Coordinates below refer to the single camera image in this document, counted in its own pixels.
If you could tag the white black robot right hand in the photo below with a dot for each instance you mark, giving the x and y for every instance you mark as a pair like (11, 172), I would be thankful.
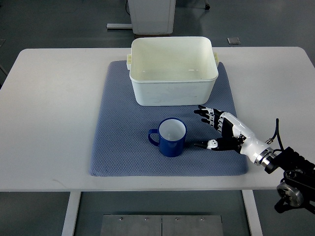
(234, 136)

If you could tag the blue mug white inside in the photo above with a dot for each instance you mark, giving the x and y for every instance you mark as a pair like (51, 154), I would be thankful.
(169, 137)

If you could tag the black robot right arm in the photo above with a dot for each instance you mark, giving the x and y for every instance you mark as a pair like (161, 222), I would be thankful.
(297, 187)

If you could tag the white plastic box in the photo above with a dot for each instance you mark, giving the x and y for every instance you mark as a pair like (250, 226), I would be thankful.
(172, 71)

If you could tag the white right table leg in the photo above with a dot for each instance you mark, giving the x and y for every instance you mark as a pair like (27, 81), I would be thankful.
(252, 213)

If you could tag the white table leg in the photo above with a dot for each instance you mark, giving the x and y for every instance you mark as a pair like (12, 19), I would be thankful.
(71, 213)
(252, 213)

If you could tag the small grey floor socket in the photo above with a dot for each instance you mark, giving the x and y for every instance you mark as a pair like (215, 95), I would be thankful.
(233, 41)

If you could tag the blue quilted mat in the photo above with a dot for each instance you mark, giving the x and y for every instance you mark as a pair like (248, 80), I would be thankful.
(121, 147)

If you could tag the white cabinet on floor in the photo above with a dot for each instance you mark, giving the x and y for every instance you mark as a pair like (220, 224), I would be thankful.
(148, 17)

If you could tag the grey metal floor plate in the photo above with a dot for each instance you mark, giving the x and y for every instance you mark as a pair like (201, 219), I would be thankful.
(161, 225)

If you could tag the white left table leg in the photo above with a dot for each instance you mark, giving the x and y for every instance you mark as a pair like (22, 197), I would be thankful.
(71, 213)

